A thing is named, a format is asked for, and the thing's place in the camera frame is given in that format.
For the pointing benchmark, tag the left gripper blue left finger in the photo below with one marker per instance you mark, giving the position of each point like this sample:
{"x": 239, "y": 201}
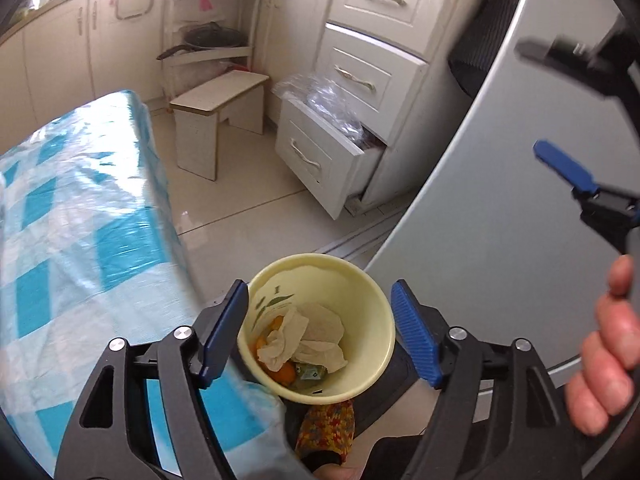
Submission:
{"x": 216, "y": 328}

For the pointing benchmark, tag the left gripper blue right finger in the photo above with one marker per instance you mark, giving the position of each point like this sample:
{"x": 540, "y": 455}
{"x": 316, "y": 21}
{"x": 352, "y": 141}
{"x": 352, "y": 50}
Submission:
{"x": 417, "y": 338}

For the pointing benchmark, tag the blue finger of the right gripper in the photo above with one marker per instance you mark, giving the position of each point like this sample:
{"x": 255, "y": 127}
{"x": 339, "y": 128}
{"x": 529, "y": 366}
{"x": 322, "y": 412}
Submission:
{"x": 566, "y": 167}

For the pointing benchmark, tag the white tissue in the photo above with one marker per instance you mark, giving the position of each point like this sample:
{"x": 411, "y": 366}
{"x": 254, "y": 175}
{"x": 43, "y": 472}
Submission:
{"x": 307, "y": 333}

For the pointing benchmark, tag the yellow plastic trash bucket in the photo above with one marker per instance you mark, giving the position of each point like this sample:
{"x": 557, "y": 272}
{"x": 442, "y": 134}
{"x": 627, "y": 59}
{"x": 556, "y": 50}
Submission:
{"x": 370, "y": 333}

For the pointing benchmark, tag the person right hand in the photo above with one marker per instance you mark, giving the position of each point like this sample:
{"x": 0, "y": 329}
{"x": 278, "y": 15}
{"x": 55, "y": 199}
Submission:
{"x": 603, "y": 388}

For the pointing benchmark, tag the white refrigerator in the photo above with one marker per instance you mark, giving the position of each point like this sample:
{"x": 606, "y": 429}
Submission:
{"x": 494, "y": 239}

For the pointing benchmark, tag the colourful patterned slipper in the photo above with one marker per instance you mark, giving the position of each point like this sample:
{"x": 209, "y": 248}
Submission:
{"x": 326, "y": 435}

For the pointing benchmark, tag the blue checkered tablecloth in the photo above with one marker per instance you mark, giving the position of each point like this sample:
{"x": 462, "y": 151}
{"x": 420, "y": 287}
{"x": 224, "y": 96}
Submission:
{"x": 97, "y": 308}

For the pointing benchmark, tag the open white bottom drawer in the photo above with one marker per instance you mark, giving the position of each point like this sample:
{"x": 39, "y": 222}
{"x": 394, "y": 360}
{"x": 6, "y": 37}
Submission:
{"x": 331, "y": 166}

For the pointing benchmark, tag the small wooden stool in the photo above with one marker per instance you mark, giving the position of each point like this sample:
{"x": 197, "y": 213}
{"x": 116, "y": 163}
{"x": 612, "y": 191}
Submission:
{"x": 236, "y": 97}

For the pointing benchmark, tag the clear plastic bag in drawer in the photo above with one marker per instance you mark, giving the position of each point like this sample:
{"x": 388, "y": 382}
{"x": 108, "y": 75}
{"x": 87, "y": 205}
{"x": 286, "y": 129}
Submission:
{"x": 324, "y": 97}

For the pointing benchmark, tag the black pan on shelf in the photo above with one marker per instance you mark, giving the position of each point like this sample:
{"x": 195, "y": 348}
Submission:
{"x": 205, "y": 37}

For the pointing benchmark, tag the white corner shelf rack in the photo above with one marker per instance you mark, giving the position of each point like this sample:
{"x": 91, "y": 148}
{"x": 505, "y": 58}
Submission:
{"x": 182, "y": 15}

